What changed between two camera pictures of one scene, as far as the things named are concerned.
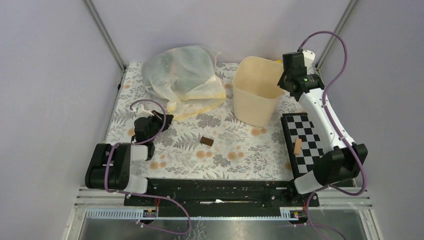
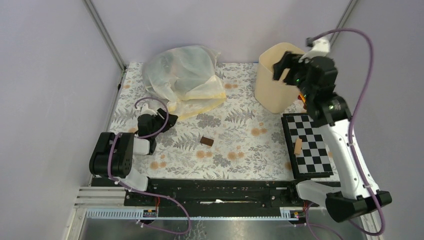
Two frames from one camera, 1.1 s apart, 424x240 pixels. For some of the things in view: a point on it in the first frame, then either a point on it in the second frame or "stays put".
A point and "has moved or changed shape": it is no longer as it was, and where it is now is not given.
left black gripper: (158, 117) stays put
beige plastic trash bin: (255, 92) has moved or changed shape
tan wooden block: (298, 146) stays put
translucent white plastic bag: (185, 78) stays put
